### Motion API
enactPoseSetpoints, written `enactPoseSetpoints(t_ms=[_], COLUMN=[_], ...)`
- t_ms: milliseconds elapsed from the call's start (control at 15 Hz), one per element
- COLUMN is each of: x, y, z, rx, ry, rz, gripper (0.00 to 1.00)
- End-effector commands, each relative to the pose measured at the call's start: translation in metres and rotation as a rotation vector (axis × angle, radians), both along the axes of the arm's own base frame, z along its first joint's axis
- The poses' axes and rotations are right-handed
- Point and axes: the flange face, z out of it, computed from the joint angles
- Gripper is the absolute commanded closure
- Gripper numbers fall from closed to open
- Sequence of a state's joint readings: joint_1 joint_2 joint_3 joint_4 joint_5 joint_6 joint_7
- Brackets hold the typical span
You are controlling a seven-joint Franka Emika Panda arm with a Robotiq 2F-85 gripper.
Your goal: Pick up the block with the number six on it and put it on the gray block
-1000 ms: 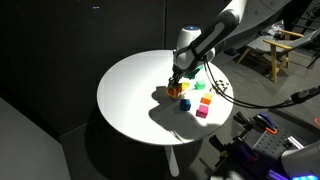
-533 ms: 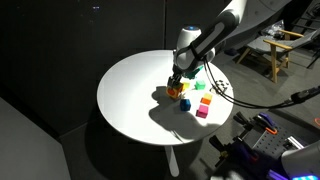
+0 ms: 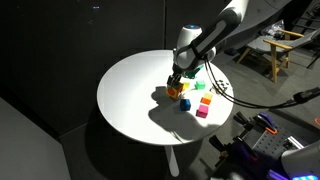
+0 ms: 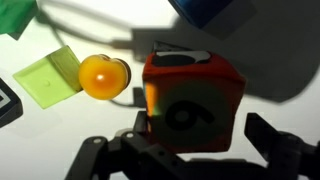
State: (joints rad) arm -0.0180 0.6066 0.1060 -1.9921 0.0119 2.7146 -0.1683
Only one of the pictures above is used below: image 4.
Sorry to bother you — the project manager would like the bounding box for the orange block with number six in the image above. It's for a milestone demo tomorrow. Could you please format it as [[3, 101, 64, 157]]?
[[142, 49, 247, 154]]

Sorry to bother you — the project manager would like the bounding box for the orange-yellow round toy ball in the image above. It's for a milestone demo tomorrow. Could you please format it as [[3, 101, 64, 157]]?
[[78, 54, 132, 101]]

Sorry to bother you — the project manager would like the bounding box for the light green cube block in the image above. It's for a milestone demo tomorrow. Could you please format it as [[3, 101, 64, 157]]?
[[12, 45, 84, 110]]

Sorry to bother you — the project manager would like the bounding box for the blue block with number four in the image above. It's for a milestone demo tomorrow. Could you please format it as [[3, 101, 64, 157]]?
[[0, 77, 24, 129]]

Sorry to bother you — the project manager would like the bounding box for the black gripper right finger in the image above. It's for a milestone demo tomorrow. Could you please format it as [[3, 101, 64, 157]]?
[[244, 112, 320, 180]]

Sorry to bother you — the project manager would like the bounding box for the dark blue cube block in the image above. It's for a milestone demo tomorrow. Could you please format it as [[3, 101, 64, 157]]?
[[168, 0, 234, 29]]

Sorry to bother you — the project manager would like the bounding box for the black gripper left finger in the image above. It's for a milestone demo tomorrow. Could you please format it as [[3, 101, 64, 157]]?
[[64, 110, 205, 180]]

